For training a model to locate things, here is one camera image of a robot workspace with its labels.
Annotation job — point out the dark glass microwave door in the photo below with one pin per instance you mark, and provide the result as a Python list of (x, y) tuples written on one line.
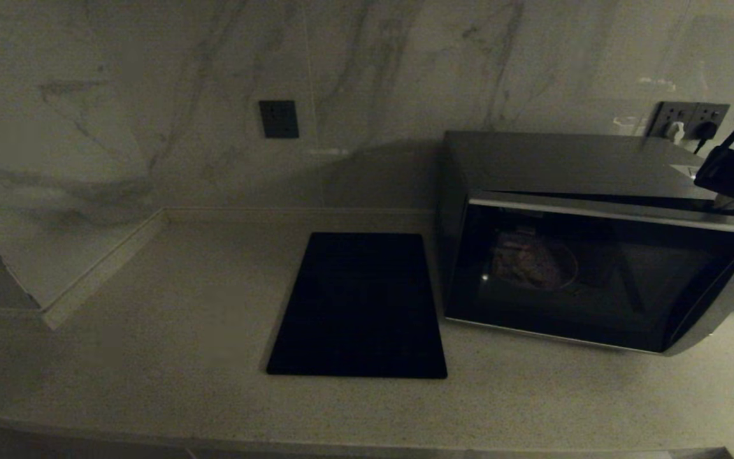
[(628, 287)]

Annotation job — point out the silver black microwave oven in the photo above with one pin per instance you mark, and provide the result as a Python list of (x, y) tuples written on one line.
[(564, 162)]

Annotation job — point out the purple plate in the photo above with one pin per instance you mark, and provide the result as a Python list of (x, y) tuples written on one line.
[(532, 261)]

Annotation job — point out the black power plug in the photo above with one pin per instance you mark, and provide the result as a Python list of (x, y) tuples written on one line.
[(705, 131)]

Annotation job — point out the white power plug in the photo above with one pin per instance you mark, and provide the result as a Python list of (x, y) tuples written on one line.
[(675, 133)]

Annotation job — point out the black induction cooktop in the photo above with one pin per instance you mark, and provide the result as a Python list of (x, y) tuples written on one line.
[(357, 306)]

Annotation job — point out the grey wall socket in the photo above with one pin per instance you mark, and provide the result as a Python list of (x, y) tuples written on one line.
[(668, 113), (712, 113)]

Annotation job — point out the dark single wall socket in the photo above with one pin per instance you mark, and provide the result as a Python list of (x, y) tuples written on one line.
[(279, 119)]

